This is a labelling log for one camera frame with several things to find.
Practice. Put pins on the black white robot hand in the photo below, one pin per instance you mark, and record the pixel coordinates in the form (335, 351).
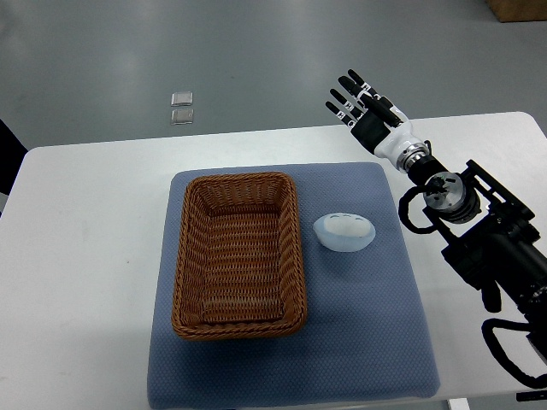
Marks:
(383, 130)

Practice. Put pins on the light blue plush toy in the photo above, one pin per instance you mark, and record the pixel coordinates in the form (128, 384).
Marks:
(343, 232)

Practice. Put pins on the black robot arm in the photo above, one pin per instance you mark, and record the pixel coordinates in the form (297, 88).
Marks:
(488, 230)

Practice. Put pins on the brown wicker basket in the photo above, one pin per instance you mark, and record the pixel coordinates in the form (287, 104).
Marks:
(239, 271)

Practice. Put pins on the brown cardboard box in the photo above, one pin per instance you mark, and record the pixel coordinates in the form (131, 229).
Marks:
(518, 10)

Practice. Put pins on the upper metal floor plate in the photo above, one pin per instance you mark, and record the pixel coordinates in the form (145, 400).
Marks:
(182, 98)

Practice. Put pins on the metal floor plate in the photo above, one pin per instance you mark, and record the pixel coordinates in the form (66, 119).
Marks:
(182, 98)
(182, 116)

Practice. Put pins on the lower metal floor plate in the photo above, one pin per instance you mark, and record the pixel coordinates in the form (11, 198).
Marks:
(182, 116)

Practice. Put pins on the blue fabric mat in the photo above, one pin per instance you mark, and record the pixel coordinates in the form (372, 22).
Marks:
(365, 339)

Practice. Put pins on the white table leg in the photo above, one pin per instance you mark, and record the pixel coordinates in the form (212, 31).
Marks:
(458, 404)

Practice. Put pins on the black object at left edge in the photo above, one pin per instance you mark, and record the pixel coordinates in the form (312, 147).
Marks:
(12, 156)

